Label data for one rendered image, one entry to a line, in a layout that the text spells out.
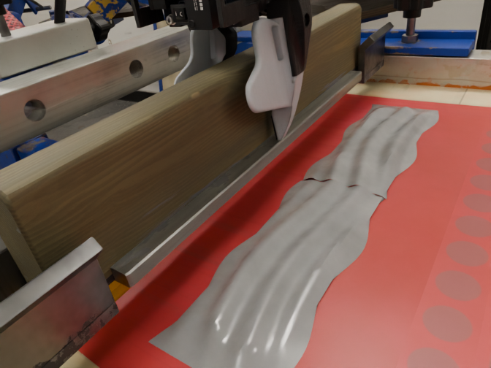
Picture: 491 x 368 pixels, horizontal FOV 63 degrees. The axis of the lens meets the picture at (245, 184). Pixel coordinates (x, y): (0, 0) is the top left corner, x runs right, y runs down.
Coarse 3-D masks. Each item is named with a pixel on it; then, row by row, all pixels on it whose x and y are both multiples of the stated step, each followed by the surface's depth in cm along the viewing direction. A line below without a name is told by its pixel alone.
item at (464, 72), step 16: (384, 64) 50; (400, 64) 49; (416, 64) 48; (432, 64) 47; (448, 64) 46; (464, 64) 45; (480, 64) 44; (368, 80) 52; (384, 80) 51; (400, 80) 50; (416, 80) 49; (432, 80) 48; (448, 80) 47; (464, 80) 46; (480, 80) 45
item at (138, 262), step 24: (360, 72) 44; (336, 96) 39; (312, 120) 36; (264, 144) 31; (288, 144) 33; (240, 168) 29; (216, 192) 26; (192, 216) 24; (144, 240) 23; (168, 240) 23; (120, 264) 21; (144, 264) 21
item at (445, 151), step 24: (360, 96) 48; (336, 120) 43; (456, 120) 40; (480, 120) 39; (312, 144) 39; (336, 144) 39; (432, 144) 36; (456, 144) 36; (264, 168) 36; (288, 168) 36; (408, 168) 33; (432, 168) 33; (456, 168) 32; (408, 192) 30; (432, 192) 30; (456, 192) 30
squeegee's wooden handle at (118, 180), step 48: (336, 48) 40; (192, 96) 24; (240, 96) 28; (96, 144) 19; (144, 144) 21; (192, 144) 25; (240, 144) 29; (0, 192) 16; (48, 192) 17; (96, 192) 20; (144, 192) 22; (192, 192) 26; (48, 240) 18; (96, 240) 20
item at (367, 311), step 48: (240, 192) 33; (192, 240) 29; (240, 240) 28; (384, 240) 26; (432, 240) 26; (144, 288) 25; (192, 288) 25; (336, 288) 23; (384, 288) 23; (96, 336) 22; (144, 336) 22; (336, 336) 21; (384, 336) 20
